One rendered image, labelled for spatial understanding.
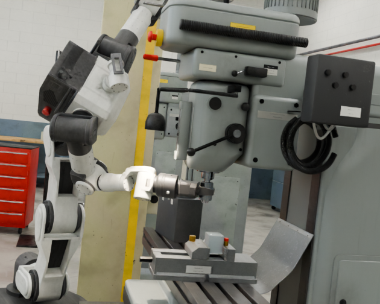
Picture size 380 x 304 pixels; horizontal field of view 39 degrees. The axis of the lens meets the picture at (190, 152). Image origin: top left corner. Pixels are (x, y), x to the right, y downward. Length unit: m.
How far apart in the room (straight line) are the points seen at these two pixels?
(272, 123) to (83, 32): 9.26
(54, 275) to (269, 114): 1.20
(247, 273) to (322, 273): 0.30
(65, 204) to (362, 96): 1.28
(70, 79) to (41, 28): 9.00
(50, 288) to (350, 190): 1.35
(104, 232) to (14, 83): 7.49
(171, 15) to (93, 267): 2.28
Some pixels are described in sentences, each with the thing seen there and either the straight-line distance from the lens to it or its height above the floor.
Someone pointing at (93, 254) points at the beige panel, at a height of 0.53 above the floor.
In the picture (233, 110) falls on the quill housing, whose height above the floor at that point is 1.53.
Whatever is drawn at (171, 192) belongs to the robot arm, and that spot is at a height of 1.22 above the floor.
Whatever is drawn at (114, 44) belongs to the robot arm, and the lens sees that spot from 2.19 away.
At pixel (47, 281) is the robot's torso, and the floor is 0.72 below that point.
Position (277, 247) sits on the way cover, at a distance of 2.13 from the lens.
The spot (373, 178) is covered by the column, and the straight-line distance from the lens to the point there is 2.01.
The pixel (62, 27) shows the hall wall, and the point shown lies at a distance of 10.99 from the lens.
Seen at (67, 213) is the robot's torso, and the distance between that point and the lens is 2.33.
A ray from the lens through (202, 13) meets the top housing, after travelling 1.82.
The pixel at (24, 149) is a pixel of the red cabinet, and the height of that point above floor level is 0.99.
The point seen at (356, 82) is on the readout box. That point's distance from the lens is 1.74.
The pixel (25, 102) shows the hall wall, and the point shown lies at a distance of 10.89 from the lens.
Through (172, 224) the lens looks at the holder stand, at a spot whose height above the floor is 1.04.
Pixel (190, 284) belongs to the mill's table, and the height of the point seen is 0.97.
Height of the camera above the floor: 1.47
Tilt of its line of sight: 3 degrees down
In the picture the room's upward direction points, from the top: 6 degrees clockwise
